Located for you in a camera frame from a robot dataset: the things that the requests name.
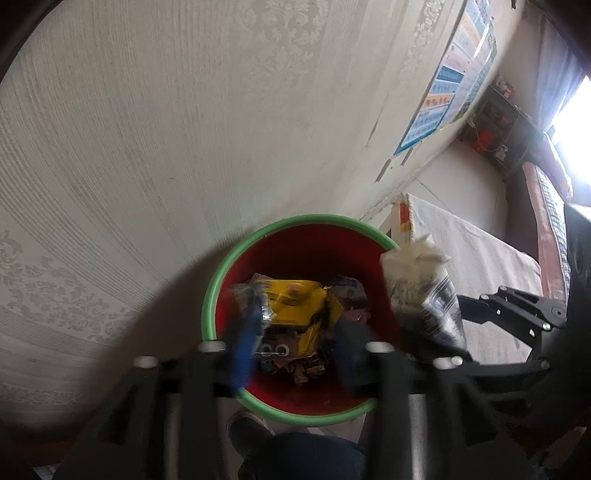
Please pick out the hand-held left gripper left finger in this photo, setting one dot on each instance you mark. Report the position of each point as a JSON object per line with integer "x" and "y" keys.
{"x": 242, "y": 350}

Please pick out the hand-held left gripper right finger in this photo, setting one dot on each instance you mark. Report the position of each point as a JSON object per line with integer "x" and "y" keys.
{"x": 351, "y": 355}

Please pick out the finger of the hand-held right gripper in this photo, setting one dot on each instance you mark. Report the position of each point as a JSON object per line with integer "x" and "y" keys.
{"x": 508, "y": 371}
{"x": 508, "y": 307}

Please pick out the yellow brown snack wrapper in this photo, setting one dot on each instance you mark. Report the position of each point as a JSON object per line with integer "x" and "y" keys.
{"x": 300, "y": 304}

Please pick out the black white wrapper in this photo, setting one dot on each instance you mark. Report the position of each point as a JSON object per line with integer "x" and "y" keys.
{"x": 415, "y": 286}

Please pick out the red bin with green rim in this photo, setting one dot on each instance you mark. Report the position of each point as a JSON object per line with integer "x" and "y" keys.
{"x": 295, "y": 244}

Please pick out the white towel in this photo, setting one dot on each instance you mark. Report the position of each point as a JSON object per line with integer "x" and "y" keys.
{"x": 475, "y": 258}

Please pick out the person's shoe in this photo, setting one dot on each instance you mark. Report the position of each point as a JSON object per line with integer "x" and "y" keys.
{"x": 249, "y": 431}

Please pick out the bed with checked quilt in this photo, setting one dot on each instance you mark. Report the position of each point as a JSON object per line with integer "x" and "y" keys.
{"x": 549, "y": 207}

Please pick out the person's leg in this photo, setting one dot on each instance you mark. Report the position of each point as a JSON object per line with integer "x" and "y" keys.
{"x": 304, "y": 457}

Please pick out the pink pillow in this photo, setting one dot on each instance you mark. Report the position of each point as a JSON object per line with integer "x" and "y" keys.
{"x": 558, "y": 166}

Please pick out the red container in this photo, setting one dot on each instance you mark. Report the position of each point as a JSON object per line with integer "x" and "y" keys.
{"x": 482, "y": 141}

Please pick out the dark wooden shelf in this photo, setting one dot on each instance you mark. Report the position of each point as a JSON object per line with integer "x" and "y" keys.
{"x": 508, "y": 124}

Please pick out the bright window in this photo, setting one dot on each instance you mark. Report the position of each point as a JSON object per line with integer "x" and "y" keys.
{"x": 577, "y": 129}

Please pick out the pale curtain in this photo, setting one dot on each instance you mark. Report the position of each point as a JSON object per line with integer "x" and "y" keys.
{"x": 554, "y": 69}

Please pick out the blue alphabet wall poster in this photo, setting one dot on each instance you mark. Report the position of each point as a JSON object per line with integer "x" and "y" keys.
{"x": 429, "y": 115}

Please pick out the white chart wall poster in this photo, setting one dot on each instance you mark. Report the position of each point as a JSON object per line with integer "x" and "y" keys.
{"x": 482, "y": 55}

